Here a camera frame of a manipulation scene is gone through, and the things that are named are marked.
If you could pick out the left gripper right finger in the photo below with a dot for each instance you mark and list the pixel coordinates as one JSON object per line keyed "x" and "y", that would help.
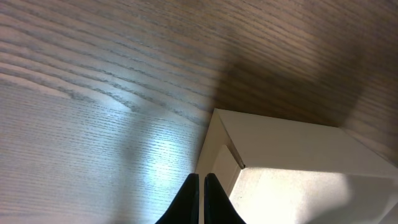
{"x": 217, "y": 207}

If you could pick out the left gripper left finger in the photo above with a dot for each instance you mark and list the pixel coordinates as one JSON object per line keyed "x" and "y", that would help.
{"x": 184, "y": 208}

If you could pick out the brown cardboard box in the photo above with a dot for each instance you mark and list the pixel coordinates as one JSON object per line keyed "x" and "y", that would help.
{"x": 280, "y": 171}

